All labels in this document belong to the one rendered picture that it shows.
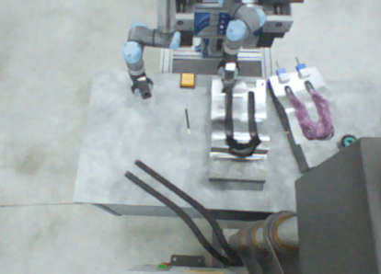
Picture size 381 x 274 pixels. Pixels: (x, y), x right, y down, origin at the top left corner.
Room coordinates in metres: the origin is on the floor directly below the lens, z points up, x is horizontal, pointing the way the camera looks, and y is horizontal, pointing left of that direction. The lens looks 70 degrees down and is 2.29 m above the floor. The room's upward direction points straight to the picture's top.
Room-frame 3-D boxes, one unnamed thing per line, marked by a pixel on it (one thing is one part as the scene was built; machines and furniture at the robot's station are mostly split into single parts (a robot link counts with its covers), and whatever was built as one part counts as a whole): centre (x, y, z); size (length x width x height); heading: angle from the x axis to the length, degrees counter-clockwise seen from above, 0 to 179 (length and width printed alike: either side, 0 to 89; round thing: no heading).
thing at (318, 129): (0.63, -0.59, 0.90); 0.26 x 0.18 x 0.08; 15
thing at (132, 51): (0.77, 0.23, 1.14); 0.09 x 0.08 x 0.11; 173
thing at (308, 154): (0.63, -0.60, 0.86); 0.50 x 0.26 x 0.11; 15
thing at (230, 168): (0.56, -0.24, 0.87); 0.50 x 0.26 x 0.14; 177
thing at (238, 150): (0.58, -0.25, 0.92); 0.35 x 0.16 x 0.09; 177
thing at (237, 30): (0.88, -0.20, 1.14); 0.09 x 0.08 x 0.11; 130
